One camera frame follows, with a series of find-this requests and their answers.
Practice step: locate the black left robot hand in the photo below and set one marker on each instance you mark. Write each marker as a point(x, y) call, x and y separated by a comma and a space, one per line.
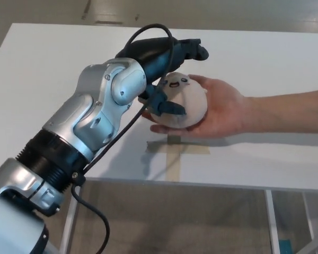
point(153, 58)

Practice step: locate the person's bare hand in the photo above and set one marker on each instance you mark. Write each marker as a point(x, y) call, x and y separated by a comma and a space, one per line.
point(222, 111)

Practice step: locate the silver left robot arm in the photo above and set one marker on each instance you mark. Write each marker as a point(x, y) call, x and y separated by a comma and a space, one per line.
point(95, 105)

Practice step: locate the person's bare forearm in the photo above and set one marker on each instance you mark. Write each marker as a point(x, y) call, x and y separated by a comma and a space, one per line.
point(289, 113)

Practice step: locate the short beige tape strip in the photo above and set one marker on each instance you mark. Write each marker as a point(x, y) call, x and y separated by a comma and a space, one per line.
point(198, 150)

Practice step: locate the grey floor plate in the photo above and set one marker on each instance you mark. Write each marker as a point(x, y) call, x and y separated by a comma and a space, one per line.
point(107, 22)

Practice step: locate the white metal table leg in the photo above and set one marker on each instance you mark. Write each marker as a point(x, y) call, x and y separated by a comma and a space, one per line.
point(308, 217)
point(271, 222)
point(69, 225)

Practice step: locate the blue floor tape piece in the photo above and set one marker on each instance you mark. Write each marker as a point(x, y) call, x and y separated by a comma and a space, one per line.
point(284, 243)

